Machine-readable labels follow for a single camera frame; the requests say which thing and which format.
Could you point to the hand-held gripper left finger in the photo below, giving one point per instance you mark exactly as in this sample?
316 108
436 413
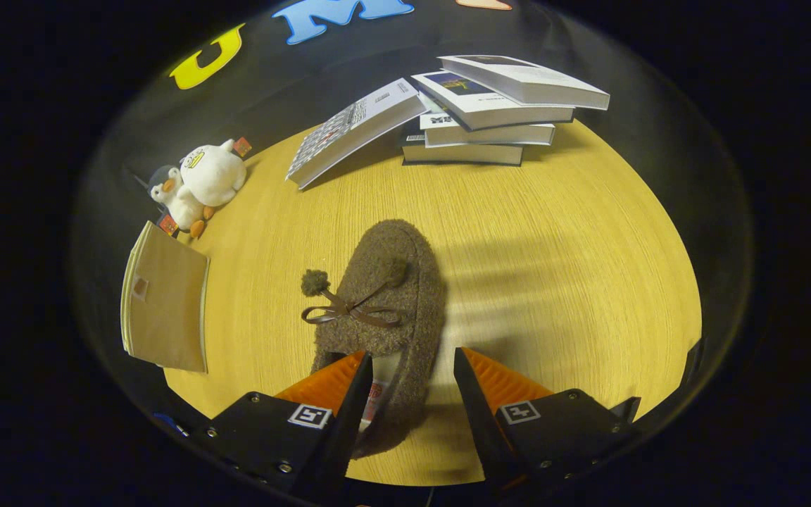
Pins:
349 422

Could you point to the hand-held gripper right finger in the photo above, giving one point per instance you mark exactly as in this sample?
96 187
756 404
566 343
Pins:
479 422

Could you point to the brown fuzzy slipper shoe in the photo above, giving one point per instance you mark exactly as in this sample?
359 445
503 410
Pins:
391 310

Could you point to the beige fabric storage box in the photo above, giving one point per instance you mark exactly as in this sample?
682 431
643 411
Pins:
166 303

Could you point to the blue and white object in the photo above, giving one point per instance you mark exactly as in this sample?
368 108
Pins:
166 421

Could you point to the dark cover book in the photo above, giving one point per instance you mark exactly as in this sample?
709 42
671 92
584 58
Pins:
462 153

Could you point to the grey-headed penguin plush toy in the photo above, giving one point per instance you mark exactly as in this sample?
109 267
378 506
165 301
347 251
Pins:
181 204

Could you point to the white duck plush toy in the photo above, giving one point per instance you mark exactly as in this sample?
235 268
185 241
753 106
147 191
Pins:
215 176

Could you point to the white book with dark spine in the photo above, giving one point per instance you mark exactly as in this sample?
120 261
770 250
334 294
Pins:
490 134

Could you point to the grey patterned book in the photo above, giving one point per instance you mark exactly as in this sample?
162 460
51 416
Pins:
356 127

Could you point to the white book with blue cover picture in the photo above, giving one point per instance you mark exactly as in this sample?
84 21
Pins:
483 98

